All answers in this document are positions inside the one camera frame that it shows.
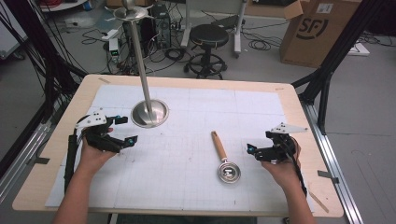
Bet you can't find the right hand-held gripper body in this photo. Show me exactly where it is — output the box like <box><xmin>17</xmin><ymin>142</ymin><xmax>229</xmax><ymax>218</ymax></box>
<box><xmin>255</xmin><ymin>121</ymin><xmax>309</xmax><ymax>165</ymax></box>

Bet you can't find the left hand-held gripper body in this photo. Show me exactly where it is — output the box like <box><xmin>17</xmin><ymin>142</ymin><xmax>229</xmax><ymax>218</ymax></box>
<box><xmin>75</xmin><ymin>110</ymin><xmax>126</xmax><ymax>154</ymax></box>

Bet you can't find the person's left hand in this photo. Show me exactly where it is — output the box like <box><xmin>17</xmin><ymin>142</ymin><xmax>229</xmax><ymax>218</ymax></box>
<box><xmin>77</xmin><ymin>126</ymin><xmax>118</xmax><ymax>177</ymax></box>

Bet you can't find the person's right hand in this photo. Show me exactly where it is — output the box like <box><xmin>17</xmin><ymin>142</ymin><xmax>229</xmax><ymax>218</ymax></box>
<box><xmin>261</xmin><ymin>136</ymin><xmax>303</xmax><ymax>189</ymax></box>

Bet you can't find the tall metal stand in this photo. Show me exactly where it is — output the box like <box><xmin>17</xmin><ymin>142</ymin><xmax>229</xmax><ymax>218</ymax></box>
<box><xmin>105</xmin><ymin>0</ymin><xmax>170</xmax><ymax>129</ymax></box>

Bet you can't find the black tape piece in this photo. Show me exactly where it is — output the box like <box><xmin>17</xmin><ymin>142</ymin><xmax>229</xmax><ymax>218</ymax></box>
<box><xmin>317</xmin><ymin>169</ymin><xmax>340</xmax><ymax>185</ymax></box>
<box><xmin>33</xmin><ymin>156</ymin><xmax>51</xmax><ymax>166</ymax></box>

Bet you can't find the white grid mat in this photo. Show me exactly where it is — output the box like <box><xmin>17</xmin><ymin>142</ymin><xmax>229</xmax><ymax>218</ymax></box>
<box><xmin>44</xmin><ymin>84</ymin><xmax>316</xmax><ymax>213</ymax></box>

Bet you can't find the small device with green display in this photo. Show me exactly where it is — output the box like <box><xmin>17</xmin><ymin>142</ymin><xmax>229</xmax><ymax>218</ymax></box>
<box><xmin>108</xmin><ymin>37</ymin><xmax>121</xmax><ymax>63</ymax></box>

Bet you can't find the white power strip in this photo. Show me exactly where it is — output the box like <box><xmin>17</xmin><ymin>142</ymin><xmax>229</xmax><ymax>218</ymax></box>
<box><xmin>100</xmin><ymin>28</ymin><xmax>120</xmax><ymax>42</ymax></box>
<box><xmin>347</xmin><ymin>42</ymin><xmax>372</xmax><ymax>57</ymax></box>

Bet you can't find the black computer tower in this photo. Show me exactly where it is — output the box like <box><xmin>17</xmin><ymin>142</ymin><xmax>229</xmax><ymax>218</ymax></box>
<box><xmin>151</xmin><ymin>4</ymin><xmax>173</xmax><ymax>49</ymax></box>

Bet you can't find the large cardboard box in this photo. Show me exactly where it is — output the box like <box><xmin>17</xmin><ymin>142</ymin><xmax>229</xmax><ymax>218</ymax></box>
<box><xmin>278</xmin><ymin>0</ymin><xmax>364</xmax><ymax>69</ymax></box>

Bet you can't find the black round stool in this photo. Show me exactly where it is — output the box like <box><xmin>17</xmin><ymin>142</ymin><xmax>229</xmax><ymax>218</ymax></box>
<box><xmin>185</xmin><ymin>23</ymin><xmax>231</xmax><ymax>80</ymax></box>

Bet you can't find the metal ladle with wooden handle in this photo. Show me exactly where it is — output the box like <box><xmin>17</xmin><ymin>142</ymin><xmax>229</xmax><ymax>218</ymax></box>
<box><xmin>210</xmin><ymin>130</ymin><xmax>243</xmax><ymax>185</ymax></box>

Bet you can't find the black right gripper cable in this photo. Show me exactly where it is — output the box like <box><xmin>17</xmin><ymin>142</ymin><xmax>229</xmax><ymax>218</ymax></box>
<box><xmin>279</xmin><ymin>134</ymin><xmax>309</xmax><ymax>198</ymax></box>

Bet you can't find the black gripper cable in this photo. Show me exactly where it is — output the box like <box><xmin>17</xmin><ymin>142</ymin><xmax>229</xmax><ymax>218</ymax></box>
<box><xmin>63</xmin><ymin>128</ymin><xmax>79</xmax><ymax>194</ymax></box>
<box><xmin>279</xmin><ymin>134</ymin><xmax>309</xmax><ymax>198</ymax></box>

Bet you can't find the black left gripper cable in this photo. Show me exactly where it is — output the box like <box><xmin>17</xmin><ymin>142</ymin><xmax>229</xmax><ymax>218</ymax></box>
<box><xmin>63</xmin><ymin>128</ymin><xmax>79</xmax><ymax>194</ymax></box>

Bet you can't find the aluminium rail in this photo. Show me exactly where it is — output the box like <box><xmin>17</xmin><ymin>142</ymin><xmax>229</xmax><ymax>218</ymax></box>
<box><xmin>0</xmin><ymin>120</ymin><xmax>53</xmax><ymax>204</ymax></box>
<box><xmin>299</xmin><ymin>102</ymin><xmax>364</xmax><ymax>224</ymax></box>

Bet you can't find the coiled black cable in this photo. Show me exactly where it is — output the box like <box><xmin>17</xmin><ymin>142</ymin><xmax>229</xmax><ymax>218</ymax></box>
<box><xmin>247</xmin><ymin>37</ymin><xmax>273</xmax><ymax>51</ymax></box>
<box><xmin>163</xmin><ymin>47</ymin><xmax>187</xmax><ymax>63</ymax></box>

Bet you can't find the black metal frame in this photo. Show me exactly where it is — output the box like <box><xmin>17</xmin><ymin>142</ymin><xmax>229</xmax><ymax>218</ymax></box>
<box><xmin>0</xmin><ymin>0</ymin><xmax>89</xmax><ymax>178</ymax></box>
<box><xmin>291</xmin><ymin>0</ymin><xmax>388</xmax><ymax>135</ymax></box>

